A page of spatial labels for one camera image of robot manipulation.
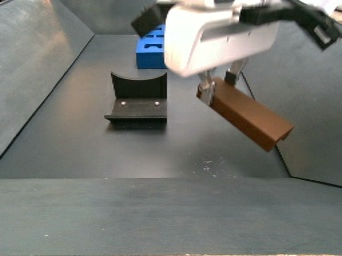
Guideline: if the dark grey curved fixture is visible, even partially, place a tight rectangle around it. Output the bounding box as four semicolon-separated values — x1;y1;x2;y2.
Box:
104;73;167;122

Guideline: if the brown arch block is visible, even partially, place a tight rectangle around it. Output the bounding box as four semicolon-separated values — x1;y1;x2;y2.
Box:
207;78;294;151

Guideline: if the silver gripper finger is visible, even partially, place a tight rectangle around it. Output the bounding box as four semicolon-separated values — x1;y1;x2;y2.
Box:
224;58;247;85
199;70;216;105

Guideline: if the blue shape sorting board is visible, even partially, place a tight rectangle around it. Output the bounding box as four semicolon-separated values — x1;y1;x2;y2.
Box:
135;25;166;69

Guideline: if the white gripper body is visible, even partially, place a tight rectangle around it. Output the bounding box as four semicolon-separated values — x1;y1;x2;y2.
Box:
164;0;279;77

